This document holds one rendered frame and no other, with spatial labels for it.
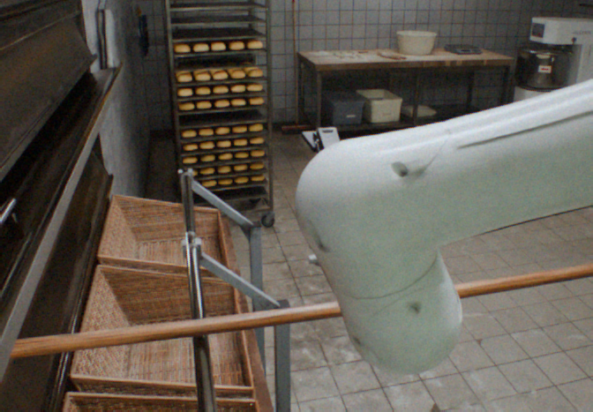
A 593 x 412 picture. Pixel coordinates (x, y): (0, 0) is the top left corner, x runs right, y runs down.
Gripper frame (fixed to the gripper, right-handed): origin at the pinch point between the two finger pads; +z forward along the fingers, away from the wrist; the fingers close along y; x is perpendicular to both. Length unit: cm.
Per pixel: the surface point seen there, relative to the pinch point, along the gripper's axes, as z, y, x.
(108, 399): 30, 67, -43
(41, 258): -2.3, 7.8, -40.5
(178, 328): 4.9, 28.4, -22.6
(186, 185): 77, 31, -19
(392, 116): 434, 120, 200
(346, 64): 417, 61, 141
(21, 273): -10.0, 5.5, -40.9
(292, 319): 4.6, 29.5, -2.2
